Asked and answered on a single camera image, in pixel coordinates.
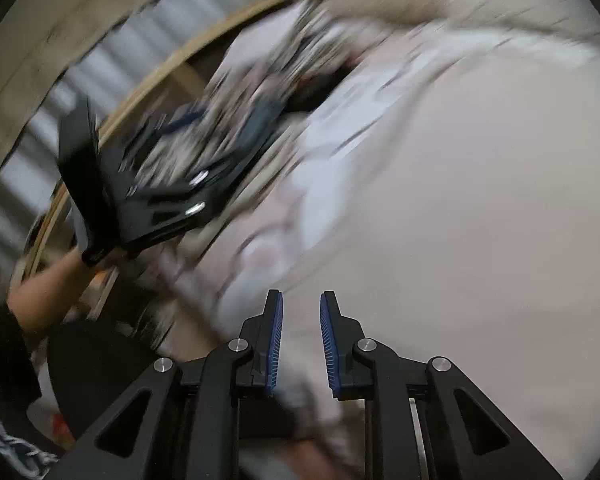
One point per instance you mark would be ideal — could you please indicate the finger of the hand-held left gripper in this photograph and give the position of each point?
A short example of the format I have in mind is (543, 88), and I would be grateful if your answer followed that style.
(175, 212)
(180, 160)

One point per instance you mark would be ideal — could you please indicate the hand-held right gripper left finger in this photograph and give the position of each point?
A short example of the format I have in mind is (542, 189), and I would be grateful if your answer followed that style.
(272, 345)

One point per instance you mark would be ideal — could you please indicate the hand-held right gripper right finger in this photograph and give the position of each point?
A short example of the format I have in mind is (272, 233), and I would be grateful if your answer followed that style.
(330, 345)

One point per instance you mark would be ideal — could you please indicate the light beige garment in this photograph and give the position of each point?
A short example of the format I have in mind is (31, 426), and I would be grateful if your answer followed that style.
(480, 210)

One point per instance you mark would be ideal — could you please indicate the person's left forearm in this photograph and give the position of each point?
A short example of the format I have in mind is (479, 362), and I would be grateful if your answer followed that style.
(45, 295)

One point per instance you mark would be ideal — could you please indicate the stack of folded clothes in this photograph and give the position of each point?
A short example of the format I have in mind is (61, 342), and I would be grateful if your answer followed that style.
(275, 55)

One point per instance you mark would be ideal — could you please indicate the wooden bedside shelf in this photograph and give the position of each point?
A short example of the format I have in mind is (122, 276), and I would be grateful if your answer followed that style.
(145, 90)

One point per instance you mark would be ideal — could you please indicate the grey curtain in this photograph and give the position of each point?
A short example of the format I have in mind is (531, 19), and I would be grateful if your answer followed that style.
(130, 45)

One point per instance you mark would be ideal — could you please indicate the tan curtain valance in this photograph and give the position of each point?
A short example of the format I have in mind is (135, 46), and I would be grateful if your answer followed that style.
(45, 50)

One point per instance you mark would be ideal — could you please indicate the bear printed bed sheet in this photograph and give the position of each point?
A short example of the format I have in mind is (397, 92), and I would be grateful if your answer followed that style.
(340, 125)

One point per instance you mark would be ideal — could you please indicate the orange object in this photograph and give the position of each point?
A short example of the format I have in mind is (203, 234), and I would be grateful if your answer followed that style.
(57, 424)

